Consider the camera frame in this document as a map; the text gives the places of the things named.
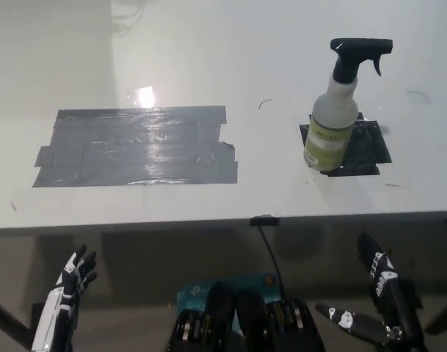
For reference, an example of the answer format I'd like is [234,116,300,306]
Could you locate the black table leg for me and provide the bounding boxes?
[0,293,37,350]
[424,294,447,336]

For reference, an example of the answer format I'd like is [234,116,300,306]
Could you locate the black tape patch on table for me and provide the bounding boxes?
[299,111,393,178]

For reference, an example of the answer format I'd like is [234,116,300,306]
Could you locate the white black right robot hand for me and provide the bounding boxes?
[314,230,426,348]

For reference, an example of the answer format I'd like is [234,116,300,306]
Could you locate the black cable clip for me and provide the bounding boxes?
[249,216,280,227]

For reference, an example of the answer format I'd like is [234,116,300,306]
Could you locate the green label spray bottle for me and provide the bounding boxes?
[303,37,394,172]

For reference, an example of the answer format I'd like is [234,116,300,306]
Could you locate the black cable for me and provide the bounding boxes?
[258,224,285,302]

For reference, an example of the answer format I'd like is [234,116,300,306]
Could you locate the teal router box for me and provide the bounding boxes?
[175,270,277,331]

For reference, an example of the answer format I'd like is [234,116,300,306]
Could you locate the grey duct tape patch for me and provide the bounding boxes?
[31,105,239,189]

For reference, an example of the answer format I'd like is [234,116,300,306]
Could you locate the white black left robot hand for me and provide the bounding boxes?
[31,243,98,352]

